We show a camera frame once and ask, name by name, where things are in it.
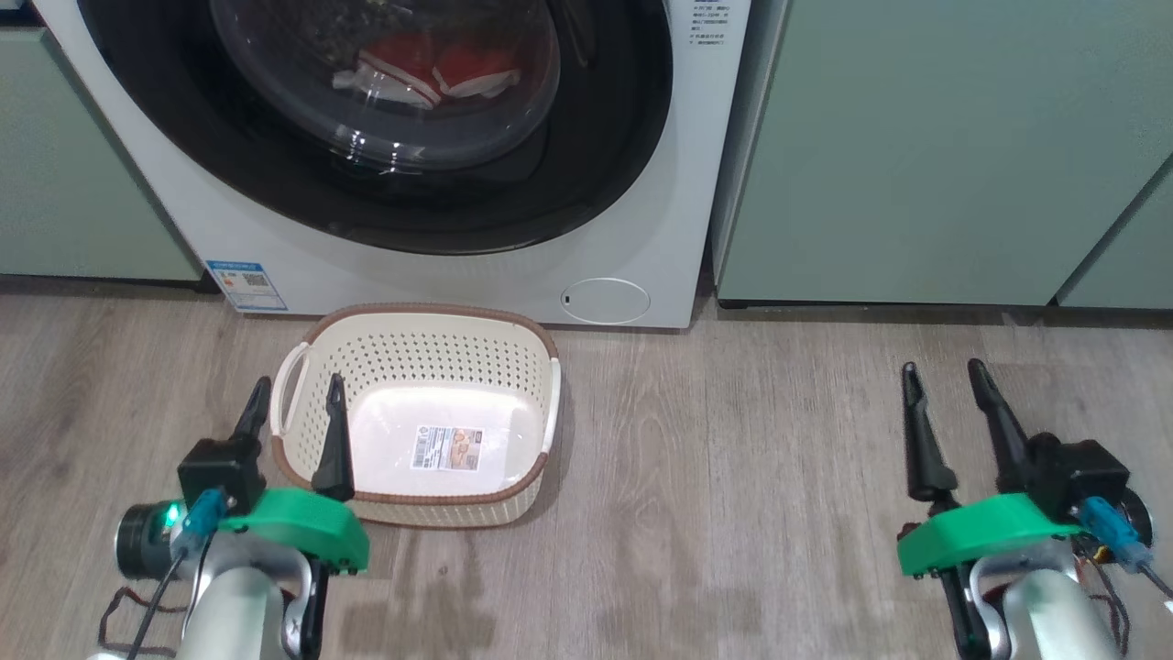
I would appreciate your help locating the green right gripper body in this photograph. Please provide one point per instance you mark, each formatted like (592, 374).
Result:
(981, 527)

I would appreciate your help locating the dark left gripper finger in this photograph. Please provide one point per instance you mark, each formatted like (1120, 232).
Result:
(256, 412)
(335, 449)

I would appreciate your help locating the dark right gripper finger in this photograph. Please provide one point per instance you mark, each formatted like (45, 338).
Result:
(1003, 431)
(924, 449)

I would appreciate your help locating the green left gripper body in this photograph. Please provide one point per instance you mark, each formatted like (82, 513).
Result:
(312, 527)

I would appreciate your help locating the red white sports jersey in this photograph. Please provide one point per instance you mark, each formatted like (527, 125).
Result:
(403, 64)

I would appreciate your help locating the cream perforated laundry basket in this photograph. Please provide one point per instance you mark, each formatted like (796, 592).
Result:
(412, 353)

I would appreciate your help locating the white front-load washing machine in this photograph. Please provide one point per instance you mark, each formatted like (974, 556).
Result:
(641, 229)

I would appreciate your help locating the product label sticker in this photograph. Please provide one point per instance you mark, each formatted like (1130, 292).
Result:
(447, 449)

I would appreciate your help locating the blue energy label sticker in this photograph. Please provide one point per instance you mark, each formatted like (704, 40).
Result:
(246, 286)

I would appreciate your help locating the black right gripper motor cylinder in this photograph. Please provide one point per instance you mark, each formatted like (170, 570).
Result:
(1138, 518)

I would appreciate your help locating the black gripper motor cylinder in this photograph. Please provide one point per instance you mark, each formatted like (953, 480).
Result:
(1138, 518)
(142, 541)

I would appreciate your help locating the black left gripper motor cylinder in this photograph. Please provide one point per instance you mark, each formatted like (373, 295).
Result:
(142, 541)

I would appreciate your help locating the pale green cabinet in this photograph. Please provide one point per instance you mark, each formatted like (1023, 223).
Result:
(916, 147)
(64, 165)

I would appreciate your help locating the round white filter cover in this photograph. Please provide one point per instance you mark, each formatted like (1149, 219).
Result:
(605, 301)

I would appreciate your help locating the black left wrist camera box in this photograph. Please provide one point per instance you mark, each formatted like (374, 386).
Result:
(220, 469)

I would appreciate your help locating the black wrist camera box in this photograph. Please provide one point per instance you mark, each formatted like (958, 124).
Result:
(1081, 472)
(220, 469)

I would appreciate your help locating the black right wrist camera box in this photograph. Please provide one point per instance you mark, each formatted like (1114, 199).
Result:
(1081, 472)

